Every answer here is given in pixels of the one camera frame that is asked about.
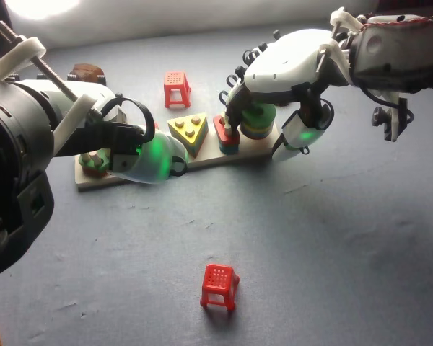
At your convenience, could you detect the oblong stacked block red top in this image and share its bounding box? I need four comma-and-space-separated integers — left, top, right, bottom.
212, 115, 241, 156

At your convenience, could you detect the cross stacked block green top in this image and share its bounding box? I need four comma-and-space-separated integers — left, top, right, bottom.
78, 150, 111, 179

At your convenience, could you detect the grey table cloth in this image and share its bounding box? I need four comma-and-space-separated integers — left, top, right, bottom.
0, 14, 433, 346

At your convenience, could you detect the red toy stool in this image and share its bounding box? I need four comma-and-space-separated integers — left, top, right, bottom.
162, 70, 193, 110
199, 263, 241, 312

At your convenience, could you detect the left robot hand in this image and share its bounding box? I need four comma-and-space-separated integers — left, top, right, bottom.
13, 79, 189, 187

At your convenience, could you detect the triangular stacked block yellow top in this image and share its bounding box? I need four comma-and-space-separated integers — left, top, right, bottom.
166, 112, 209, 160

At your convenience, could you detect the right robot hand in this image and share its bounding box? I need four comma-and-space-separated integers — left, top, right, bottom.
218, 27, 339, 163

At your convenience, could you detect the wooden peg base board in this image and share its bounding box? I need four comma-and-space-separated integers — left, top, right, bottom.
74, 118, 281, 192

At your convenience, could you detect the white backdrop sheet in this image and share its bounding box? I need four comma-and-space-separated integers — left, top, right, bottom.
3, 0, 380, 50

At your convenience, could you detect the green round ring stack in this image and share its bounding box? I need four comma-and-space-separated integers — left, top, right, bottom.
239, 102, 277, 140

